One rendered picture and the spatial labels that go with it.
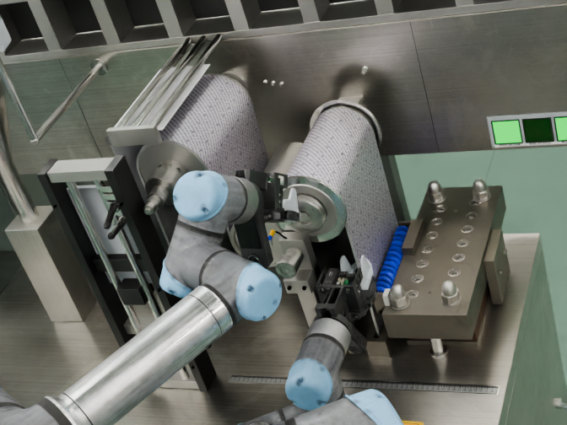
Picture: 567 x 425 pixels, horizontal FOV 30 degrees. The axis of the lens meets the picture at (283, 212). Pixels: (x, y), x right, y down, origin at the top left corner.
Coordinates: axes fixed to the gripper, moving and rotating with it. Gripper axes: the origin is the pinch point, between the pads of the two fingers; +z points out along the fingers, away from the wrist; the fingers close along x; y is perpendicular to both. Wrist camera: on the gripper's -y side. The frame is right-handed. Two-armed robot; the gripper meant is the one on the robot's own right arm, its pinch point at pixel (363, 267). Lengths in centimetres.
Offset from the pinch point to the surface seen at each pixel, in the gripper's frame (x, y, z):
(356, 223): -0.3, 8.9, 1.8
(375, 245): -0.2, -0.9, 7.7
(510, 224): 12, -109, 155
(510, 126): -24.7, 10.9, 29.3
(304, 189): 5.2, 20.9, -3.6
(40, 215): 76, 8, 9
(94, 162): 38, 35, -13
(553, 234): -3, -109, 149
